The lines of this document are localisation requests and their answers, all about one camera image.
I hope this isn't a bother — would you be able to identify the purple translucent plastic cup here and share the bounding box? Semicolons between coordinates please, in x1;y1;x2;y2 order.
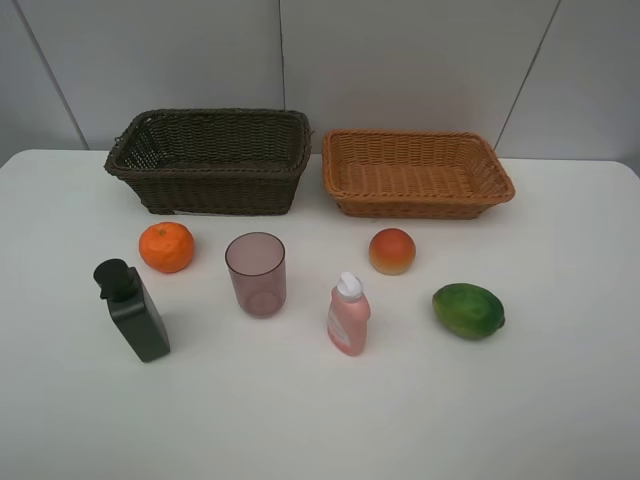
224;232;287;319

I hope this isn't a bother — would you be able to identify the red yellow peach fruit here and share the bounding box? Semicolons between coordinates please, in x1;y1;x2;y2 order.
369;228;416;276

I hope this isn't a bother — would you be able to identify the pink lotion bottle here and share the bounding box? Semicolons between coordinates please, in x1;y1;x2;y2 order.
327;272;371;356

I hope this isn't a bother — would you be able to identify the green lime fruit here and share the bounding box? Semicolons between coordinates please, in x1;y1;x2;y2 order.
432;283;506;341

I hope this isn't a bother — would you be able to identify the orange wicker basket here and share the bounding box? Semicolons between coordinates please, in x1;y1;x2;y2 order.
322;129;515;220

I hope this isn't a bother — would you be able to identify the dark brown wicker basket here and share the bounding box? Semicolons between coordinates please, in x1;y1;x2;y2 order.
105;108;312;216

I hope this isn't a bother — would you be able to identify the orange mandarin fruit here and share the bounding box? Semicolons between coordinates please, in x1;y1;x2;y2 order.
138;222;195;274

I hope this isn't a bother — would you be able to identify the black pump bottle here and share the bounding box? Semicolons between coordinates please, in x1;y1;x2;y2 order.
93;259;171;363

